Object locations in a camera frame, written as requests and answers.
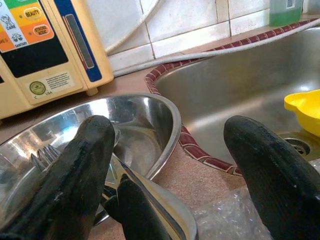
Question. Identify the green dish soap bottle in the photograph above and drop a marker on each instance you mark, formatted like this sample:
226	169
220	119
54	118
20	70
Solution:
285	13

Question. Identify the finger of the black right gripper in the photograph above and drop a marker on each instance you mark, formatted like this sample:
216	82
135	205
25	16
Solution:
135	212

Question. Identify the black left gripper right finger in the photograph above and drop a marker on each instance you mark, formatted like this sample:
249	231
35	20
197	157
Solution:
280	190

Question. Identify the clear bubble wrap sheet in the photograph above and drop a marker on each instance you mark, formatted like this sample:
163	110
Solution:
225	217

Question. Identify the steel spoon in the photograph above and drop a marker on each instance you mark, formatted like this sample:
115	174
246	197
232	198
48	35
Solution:
162	200

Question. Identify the cream water ionizer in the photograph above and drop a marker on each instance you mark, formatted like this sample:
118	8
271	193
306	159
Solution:
50	62

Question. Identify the yellow plastic cup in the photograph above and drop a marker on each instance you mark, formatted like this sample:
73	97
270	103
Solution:
305	112

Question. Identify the stainless steel bowl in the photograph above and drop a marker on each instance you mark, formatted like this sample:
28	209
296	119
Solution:
145	130

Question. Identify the steel fork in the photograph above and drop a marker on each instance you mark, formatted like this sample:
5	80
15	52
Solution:
45	157

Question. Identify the stainless steel sink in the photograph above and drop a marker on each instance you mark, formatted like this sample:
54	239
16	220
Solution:
237	87

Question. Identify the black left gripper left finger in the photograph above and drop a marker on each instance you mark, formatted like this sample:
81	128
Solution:
62	187

